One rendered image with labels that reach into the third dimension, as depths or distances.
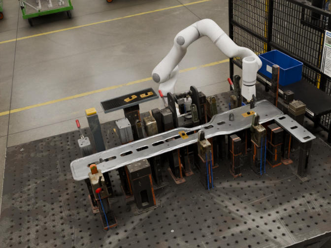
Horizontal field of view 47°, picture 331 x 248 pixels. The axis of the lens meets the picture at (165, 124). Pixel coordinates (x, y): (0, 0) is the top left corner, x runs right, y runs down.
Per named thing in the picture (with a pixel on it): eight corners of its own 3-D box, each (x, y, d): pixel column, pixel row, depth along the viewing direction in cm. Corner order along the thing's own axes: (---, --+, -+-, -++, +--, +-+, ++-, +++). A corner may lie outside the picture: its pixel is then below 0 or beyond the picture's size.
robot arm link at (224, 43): (224, 36, 242) (257, 70, 241) (211, 45, 233) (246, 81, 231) (232, 26, 235) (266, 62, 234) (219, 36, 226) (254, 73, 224)
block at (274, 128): (271, 169, 247) (273, 134, 231) (261, 159, 255) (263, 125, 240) (283, 164, 249) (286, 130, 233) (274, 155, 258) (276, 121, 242)
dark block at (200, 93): (202, 147, 273) (199, 97, 250) (198, 142, 279) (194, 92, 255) (208, 145, 274) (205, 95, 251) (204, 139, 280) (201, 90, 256)
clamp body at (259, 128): (255, 177, 242) (257, 134, 222) (246, 167, 251) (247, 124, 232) (268, 173, 244) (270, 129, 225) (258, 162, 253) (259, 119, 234)
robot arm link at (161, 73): (171, 79, 281) (157, 89, 271) (159, 68, 282) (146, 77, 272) (204, 33, 243) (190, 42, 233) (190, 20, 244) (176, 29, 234)
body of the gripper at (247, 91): (239, 79, 238) (239, 94, 244) (248, 86, 230) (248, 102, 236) (249, 76, 240) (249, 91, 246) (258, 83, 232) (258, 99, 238)
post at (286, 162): (285, 165, 248) (288, 129, 232) (275, 156, 257) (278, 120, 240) (293, 162, 249) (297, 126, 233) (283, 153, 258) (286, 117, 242)
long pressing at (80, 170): (75, 185, 211) (74, 183, 211) (69, 162, 229) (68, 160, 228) (286, 115, 244) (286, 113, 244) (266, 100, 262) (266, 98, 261)
